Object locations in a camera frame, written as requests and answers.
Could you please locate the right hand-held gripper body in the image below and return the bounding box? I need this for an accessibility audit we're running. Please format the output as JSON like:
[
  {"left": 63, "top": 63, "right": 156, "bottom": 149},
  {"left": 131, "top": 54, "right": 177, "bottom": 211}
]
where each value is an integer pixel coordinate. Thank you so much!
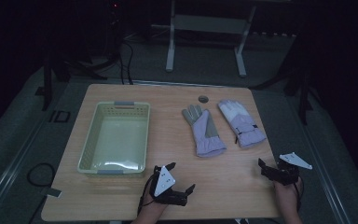
[{"left": 266, "top": 151, "right": 313, "bottom": 187}]

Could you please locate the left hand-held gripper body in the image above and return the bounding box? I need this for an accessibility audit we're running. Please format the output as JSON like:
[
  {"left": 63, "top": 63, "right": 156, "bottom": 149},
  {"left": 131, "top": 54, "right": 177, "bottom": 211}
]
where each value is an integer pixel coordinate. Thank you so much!
[{"left": 149, "top": 165, "right": 189, "bottom": 207}]

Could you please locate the lavender and white glove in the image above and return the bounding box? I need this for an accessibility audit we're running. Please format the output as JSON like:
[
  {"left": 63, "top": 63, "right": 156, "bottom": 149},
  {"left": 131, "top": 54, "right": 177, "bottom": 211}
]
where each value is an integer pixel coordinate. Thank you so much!
[{"left": 217, "top": 99, "right": 268, "bottom": 148}]

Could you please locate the lavender glove with grey palm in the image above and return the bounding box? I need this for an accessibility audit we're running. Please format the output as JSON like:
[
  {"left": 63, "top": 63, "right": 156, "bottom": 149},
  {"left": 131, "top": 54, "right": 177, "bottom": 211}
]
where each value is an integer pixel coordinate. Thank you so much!
[{"left": 181, "top": 104, "right": 227, "bottom": 158}]

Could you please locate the pale green plastic basket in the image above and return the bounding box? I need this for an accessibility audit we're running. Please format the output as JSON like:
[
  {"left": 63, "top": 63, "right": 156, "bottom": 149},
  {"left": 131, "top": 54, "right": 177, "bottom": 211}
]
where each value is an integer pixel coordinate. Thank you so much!
[{"left": 76, "top": 100, "right": 152, "bottom": 175}]

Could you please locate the person's right hand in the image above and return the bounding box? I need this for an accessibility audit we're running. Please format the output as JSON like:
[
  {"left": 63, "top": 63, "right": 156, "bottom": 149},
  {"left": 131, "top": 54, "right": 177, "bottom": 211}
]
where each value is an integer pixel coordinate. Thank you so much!
[{"left": 273, "top": 177, "right": 303, "bottom": 214}]

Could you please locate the person's left hand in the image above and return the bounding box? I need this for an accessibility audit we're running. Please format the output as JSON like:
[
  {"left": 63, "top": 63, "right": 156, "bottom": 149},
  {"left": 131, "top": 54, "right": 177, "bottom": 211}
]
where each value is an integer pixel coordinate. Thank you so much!
[{"left": 137, "top": 195, "right": 170, "bottom": 220}]

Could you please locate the black tripod stand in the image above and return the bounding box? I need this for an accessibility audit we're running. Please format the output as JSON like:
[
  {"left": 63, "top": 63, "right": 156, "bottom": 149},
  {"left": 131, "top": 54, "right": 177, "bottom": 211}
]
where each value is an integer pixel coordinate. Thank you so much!
[{"left": 250, "top": 59, "right": 324, "bottom": 126}]

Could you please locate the grey tape piece on floor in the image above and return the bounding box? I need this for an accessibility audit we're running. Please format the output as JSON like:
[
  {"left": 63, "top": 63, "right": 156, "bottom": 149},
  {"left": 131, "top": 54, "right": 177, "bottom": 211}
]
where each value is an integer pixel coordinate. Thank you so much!
[{"left": 44, "top": 188, "right": 63, "bottom": 199}]

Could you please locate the white metal stand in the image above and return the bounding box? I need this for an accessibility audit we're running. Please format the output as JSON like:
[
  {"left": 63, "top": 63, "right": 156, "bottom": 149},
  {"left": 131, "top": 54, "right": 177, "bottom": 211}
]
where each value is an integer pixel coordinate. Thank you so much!
[{"left": 165, "top": 0, "right": 257, "bottom": 78}]

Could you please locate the black rectangular floor frame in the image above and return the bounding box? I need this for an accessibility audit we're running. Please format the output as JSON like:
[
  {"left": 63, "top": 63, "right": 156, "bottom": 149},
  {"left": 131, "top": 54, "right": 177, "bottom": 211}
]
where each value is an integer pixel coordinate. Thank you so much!
[{"left": 48, "top": 109, "right": 72, "bottom": 123}]

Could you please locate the black floor cable loop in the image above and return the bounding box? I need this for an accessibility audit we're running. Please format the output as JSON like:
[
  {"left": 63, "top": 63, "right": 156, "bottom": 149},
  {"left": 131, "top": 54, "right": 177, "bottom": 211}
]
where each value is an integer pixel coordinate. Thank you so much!
[{"left": 26, "top": 162, "right": 57, "bottom": 188}]

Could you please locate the black stand with cables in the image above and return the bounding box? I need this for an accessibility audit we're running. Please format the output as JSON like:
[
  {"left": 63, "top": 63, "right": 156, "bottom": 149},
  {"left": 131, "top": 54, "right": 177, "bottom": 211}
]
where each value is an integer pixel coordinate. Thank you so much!
[{"left": 35, "top": 0, "right": 135, "bottom": 112}]

